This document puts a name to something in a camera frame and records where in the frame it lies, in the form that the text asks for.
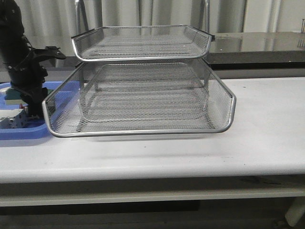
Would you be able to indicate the green terminal block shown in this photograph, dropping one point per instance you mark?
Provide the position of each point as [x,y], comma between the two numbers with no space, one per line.
[13,97]

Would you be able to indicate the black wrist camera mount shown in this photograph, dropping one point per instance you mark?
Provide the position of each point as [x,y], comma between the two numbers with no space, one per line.
[35,56]

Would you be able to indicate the silver rack frame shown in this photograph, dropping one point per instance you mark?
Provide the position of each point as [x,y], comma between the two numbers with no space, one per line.
[81,19]

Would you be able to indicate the blue plastic tray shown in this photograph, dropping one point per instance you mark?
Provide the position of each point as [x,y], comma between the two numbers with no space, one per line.
[37,128]

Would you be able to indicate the red emergency push button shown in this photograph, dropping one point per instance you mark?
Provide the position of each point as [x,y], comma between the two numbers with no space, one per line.
[21,106]

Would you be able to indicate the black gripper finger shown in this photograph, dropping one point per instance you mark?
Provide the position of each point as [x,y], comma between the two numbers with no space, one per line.
[30,110]
[38,105]

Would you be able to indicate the grey stone counter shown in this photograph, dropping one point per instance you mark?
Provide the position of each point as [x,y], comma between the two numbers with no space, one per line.
[229,51]

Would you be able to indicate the mesh tray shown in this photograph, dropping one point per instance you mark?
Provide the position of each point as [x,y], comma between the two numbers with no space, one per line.
[142,43]
[160,106]
[191,75]

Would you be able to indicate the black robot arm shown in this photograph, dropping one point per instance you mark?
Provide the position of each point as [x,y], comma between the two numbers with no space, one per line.
[14,46]

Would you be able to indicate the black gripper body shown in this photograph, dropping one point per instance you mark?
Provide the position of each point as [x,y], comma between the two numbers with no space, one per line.
[28,82]

